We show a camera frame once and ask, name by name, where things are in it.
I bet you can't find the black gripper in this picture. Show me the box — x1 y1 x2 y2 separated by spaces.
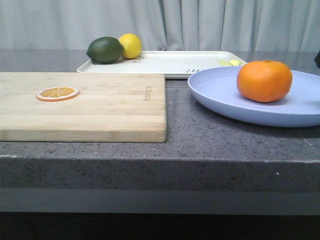
314 51 320 68

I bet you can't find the orange tangerine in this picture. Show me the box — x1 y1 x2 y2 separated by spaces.
236 60 293 103

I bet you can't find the light blue plate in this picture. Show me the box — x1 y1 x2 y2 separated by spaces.
187 66 320 128

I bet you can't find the yellow-green utensil on tray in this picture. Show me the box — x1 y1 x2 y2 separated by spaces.
217 59 242 67

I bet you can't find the white rectangular tray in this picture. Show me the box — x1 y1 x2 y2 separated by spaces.
77 51 246 79

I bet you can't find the grey curtain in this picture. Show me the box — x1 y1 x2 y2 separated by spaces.
0 0 320 52

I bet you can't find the yellow lemon left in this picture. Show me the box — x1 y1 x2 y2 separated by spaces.
118 33 142 59

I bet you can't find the wooden cutting board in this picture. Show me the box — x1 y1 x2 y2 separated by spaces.
0 72 167 143

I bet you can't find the green lime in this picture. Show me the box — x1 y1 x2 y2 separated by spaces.
86 36 124 64

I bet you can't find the orange slice toy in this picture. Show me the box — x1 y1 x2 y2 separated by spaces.
35 86 80 102

